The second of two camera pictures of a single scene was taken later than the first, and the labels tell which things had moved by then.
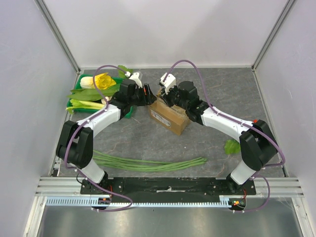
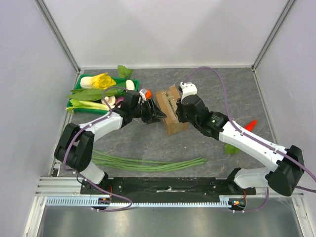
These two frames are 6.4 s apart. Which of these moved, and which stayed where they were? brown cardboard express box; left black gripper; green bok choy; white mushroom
Moved: left black gripper
Stayed: white mushroom; green bok choy; brown cardboard express box
